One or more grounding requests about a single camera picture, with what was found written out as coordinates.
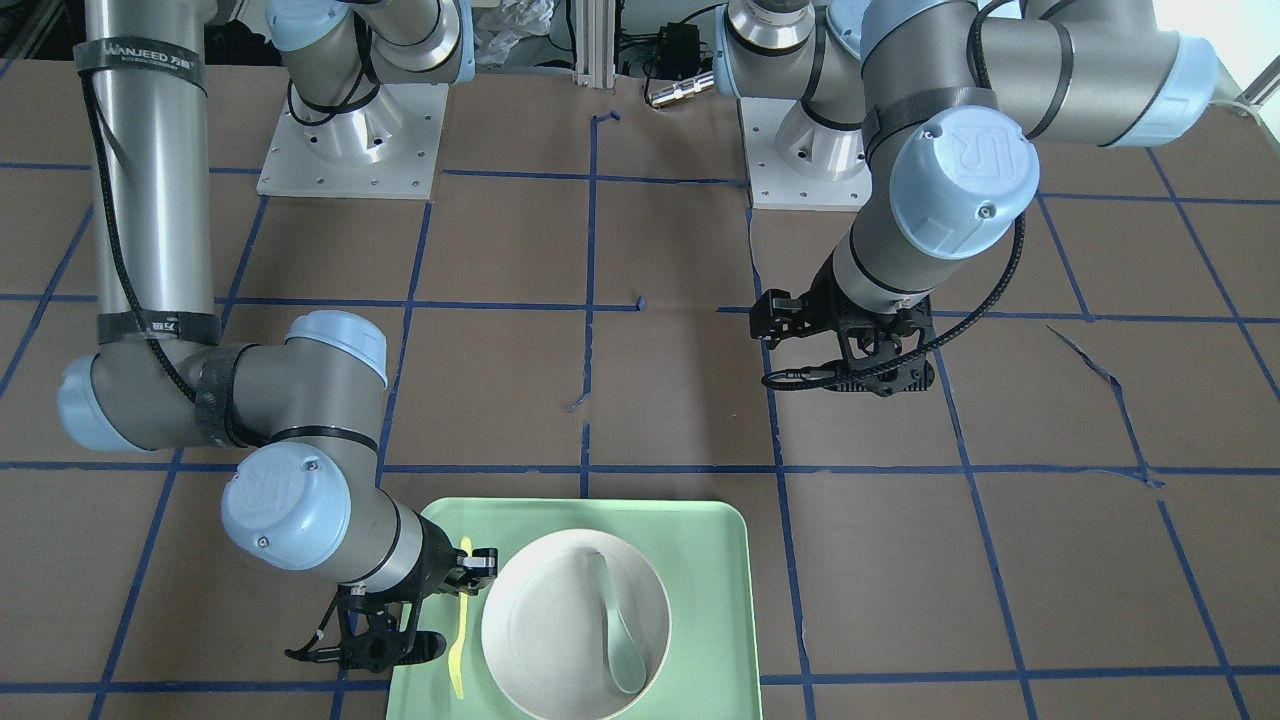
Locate black power adapter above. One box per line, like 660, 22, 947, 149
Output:
650, 22, 701, 79

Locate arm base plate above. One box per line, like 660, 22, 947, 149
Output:
739, 97, 873, 211
257, 85, 451, 200

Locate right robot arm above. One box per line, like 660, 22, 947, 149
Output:
58, 1, 498, 673

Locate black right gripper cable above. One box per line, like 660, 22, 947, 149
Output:
285, 594, 351, 666

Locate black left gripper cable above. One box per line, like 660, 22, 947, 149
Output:
762, 215, 1028, 393

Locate yellow plastic fork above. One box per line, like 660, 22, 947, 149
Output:
445, 591, 471, 700

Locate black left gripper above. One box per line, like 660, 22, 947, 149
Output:
749, 259, 936, 395

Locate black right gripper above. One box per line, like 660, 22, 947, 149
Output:
320, 515, 499, 673

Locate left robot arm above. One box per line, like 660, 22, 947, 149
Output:
713, 1, 1220, 396

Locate pale green plastic spoon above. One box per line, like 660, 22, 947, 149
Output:
588, 552, 648, 694

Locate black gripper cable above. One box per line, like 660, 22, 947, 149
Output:
285, 594, 351, 666
762, 215, 1028, 393

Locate white round plate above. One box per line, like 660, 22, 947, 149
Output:
481, 528, 672, 719

